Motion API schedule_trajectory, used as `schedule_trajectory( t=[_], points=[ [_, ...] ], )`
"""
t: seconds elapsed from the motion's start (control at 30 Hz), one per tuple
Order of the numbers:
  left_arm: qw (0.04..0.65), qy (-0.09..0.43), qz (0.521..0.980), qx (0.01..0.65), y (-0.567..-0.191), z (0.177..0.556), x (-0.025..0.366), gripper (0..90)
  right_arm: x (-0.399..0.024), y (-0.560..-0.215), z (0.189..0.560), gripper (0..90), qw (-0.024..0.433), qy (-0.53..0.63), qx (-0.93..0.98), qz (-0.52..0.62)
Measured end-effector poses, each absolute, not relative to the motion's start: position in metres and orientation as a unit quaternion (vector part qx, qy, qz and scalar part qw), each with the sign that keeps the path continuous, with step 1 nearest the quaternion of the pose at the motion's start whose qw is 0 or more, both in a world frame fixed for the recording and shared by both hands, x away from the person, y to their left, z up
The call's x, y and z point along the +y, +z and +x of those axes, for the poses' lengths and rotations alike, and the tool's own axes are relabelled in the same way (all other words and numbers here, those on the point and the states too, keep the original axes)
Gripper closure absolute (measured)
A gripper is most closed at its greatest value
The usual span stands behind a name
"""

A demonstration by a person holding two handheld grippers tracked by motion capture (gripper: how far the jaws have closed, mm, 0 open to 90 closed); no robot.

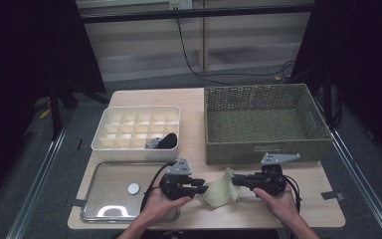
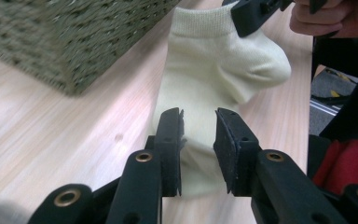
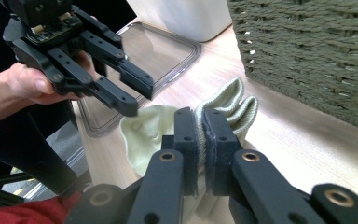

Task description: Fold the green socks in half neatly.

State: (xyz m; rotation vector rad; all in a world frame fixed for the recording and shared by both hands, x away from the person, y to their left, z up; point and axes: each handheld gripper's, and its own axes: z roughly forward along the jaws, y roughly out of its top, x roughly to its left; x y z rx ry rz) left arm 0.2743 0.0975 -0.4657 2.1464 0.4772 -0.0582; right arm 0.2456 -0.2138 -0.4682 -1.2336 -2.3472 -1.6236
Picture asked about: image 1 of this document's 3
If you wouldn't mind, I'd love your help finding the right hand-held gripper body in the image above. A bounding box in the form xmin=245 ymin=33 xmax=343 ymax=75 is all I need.
xmin=252 ymin=152 xmax=301 ymax=197

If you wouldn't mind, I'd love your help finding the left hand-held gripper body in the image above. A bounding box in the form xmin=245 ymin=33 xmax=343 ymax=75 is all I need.
xmin=158 ymin=157 xmax=194 ymax=201

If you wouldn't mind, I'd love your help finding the green woven basket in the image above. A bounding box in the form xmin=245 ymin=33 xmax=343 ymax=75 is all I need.
xmin=204 ymin=83 xmax=334 ymax=165

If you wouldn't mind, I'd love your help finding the black sock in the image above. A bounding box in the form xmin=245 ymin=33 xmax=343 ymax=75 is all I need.
xmin=157 ymin=132 xmax=179 ymax=150

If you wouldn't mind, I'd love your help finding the grey sock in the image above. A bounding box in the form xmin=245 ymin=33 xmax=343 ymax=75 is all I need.
xmin=144 ymin=136 xmax=163 ymax=149

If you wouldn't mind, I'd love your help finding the clear plastic lid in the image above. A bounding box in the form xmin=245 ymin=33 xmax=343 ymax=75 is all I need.
xmin=80 ymin=160 xmax=183 ymax=224

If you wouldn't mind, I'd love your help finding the white divided storage box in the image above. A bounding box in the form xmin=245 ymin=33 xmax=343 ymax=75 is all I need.
xmin=91 ymin=105 xmax=182 ymax=162

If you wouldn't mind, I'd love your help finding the person's left hand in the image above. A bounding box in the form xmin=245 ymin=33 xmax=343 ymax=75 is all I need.
xmin=140 ymin=185 xmax=192 ymax=228

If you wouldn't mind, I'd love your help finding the person's right hand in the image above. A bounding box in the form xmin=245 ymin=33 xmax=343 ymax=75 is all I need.
xmin=253 ymin=186 xmax=301 ymax=228

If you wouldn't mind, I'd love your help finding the grey tape strip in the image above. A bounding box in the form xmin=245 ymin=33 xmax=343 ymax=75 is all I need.
xmin=67 ymin=198 xmax=87 ymax=208
xmin=321 ymin=190 xmax=346 ymax=201

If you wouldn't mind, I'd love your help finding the black metal stand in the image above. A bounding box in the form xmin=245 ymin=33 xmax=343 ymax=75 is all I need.
xmin=322 ymin=74 xmax=334 ymax=127
xmin=49 ymin=81 xmax=78 ymax=141

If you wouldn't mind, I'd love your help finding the black curtain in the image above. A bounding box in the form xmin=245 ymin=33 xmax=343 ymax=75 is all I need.
xmin=0 ymin=0 xmax=107 ymax=203
xmin=294 ymin=0 xmax=382 ymax=167

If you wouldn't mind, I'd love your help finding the black horizontal bar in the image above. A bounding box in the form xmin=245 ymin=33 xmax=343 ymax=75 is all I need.
xmin=79 ymin=3 xmax=316 ymax=24

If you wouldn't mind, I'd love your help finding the left hand-held gripper cable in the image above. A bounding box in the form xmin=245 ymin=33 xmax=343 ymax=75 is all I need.
xmin=139 ymin=161 xmax=177 ymax=213

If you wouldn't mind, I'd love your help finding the hand-held gripper cable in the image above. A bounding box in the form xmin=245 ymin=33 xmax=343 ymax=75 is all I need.
xmin=282 ymin=174 xmax=302 ymax=214
xmin=139 ymin=161 xmax=177 ymax=213

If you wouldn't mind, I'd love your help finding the right hand-held gripper cable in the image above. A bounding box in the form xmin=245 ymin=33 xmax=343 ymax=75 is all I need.
xmin=282 ymin=174 xmax=302 ymax=214

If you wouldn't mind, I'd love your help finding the metal floor rail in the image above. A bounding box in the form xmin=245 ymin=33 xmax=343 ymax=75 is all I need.
xmin=4 ymin=127 xmax=69 ymax=239
xmin=314 ymin=99 xmax=382 ymax=239

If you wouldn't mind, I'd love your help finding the black wall cable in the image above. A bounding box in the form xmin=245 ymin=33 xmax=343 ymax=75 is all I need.
xmin=175 ymin=18 xmax=296 ymax=87

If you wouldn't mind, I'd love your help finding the wall power outlet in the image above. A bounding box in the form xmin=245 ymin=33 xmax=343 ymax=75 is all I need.
xmin=168 ymin=0 xmax=193 ymax=10

